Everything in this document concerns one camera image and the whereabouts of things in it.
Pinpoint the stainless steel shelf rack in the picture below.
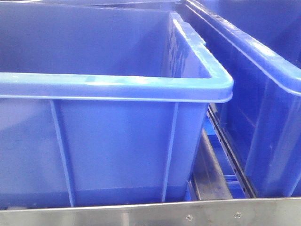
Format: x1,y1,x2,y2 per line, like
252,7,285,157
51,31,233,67
0,99,301,226

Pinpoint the left blue plastic bin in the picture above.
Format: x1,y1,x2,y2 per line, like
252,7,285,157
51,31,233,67
0,2,233,209

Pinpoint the blue plastic bin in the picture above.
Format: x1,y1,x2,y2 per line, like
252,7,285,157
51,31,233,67
178,0,301,197
0,2,233,209

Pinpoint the right blue plastic bin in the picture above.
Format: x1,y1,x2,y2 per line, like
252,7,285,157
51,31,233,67
178,0,301,197

